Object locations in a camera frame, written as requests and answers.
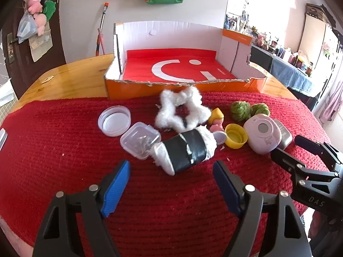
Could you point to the pink hanging cloth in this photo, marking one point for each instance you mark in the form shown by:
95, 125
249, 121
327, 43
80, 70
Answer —
333, 104

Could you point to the grey earbud case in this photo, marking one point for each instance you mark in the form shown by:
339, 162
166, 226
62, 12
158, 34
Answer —
285, 136

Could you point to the brown paper envelope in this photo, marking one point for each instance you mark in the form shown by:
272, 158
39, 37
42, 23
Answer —
41, 48

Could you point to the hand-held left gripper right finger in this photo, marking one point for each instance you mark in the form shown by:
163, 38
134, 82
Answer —
226, 184

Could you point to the pink stick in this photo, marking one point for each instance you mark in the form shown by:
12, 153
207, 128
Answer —
101, 38

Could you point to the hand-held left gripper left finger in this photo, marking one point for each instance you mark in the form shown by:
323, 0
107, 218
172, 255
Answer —
118, 190

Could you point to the white fluffy star scrunchie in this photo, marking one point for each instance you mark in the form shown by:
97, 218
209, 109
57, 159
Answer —
166, 117

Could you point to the small square clear plastic container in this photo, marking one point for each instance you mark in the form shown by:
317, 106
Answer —
136, 139

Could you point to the clear plastic bag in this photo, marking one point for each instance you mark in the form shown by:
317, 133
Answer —
25, 28

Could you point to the white fluffy roll black tape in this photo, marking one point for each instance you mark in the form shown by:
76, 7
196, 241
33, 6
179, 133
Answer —
187, 147

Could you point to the row of bottles and jars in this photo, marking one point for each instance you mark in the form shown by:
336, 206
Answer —
268, 41

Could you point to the green yarn pompom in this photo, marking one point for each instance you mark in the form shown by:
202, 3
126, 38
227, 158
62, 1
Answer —
261, 109
239, 111

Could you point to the small yellow-haired pink doll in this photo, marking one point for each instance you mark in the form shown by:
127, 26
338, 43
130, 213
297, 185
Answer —
217, 117

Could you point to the small white tag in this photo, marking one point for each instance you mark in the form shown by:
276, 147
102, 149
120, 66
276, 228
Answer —
48, 79

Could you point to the dark brown door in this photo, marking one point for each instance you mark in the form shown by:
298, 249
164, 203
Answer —
16, 5

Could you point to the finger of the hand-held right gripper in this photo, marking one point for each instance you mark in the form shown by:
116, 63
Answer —
284, 158
305, 142

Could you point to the green plush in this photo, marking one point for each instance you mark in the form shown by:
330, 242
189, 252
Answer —
49, 9

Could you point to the white wardrobe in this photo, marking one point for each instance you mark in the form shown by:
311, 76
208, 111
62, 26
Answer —
313, 34

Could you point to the red knitted mat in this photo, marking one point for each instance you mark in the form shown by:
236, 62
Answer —
67, 166

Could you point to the pale pink round device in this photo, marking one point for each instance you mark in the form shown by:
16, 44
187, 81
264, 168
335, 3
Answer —
261, 133

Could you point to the round clear plastic lid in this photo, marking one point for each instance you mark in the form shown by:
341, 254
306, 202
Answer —
114, 124

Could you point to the white flat device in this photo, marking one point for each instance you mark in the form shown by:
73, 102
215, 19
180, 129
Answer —
2, 139

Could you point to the yellow bottle cap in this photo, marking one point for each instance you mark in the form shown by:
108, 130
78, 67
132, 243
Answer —
235, 138

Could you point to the orange and white cardboard box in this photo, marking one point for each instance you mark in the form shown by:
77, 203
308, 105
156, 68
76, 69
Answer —
139, 32

